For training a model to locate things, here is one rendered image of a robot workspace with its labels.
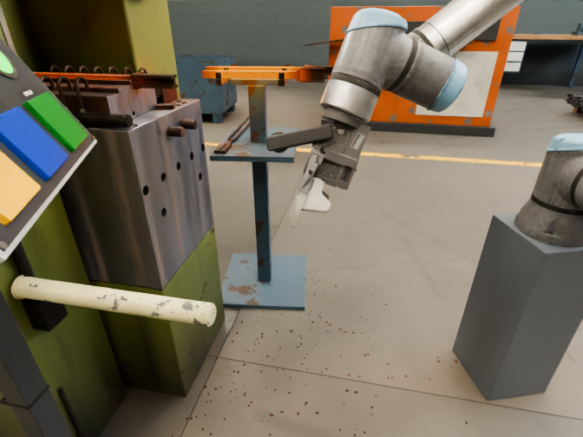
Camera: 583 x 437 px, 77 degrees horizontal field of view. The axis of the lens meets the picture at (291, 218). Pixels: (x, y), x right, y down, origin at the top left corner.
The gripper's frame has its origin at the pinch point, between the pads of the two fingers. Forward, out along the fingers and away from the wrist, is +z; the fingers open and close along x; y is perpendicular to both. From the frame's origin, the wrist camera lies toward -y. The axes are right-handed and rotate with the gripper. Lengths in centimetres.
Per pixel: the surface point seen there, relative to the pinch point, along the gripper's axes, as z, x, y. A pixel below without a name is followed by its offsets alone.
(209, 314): 23.0, -1.2, -8.2
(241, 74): -28, 61, -33
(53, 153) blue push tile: -1.8, -24.1, -28.7
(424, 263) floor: 21, 125, 73
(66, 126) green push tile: -4.1, -16.8, -33.0
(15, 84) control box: -7.4, -20.5, -38.0
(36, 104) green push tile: -6.0, -20.3, -34.9
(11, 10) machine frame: -20, 44, -99
